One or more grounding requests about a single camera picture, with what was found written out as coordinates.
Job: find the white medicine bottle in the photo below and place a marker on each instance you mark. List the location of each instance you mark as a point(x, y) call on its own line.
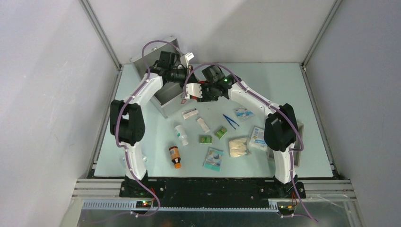
point(181, 135)

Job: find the brown syrup bottle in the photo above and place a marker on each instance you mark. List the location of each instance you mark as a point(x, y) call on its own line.
point(175, 157)

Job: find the clear bandage packet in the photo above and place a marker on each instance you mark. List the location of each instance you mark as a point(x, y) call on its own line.
point(243, 113)

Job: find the grey divided tray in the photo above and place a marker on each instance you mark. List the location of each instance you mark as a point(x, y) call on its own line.
point(270, 155)

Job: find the green flat sachet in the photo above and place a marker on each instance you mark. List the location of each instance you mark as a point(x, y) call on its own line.
point(205, 139)

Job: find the white wrapped bandage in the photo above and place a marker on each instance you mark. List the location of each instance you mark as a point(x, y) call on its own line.
point(189, 113)

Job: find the white blue gauze packet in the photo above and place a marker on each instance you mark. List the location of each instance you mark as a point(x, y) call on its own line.
point(257, 139)

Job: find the beige gloves bag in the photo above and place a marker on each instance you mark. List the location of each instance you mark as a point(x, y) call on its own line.
point(238, 147)

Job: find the blue plastic tweezers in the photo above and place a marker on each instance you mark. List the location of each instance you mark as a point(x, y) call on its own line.
point(231, 122)

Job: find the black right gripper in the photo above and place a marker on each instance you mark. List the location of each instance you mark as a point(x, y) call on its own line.
point(204, 99)

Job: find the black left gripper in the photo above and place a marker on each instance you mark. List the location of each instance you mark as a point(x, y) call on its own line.
point(184, 69)

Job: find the teal mask packet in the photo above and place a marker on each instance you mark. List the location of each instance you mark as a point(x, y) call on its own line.
point(213, 160)

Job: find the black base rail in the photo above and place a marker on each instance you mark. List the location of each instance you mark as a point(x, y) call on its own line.
point(218, 193)

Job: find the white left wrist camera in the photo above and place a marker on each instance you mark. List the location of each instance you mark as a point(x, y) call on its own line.
point(185, 58)

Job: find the silver metal case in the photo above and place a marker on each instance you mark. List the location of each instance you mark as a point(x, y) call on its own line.
point(170, 98)

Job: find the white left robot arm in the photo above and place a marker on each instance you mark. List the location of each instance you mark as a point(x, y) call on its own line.
point(126, 117)

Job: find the white bandage roll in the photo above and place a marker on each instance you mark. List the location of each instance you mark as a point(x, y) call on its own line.
point(203, 125)

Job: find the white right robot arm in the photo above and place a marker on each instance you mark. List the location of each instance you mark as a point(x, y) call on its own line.
point(280, 126)

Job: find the green small box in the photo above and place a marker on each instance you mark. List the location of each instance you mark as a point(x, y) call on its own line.
point(221, 132)

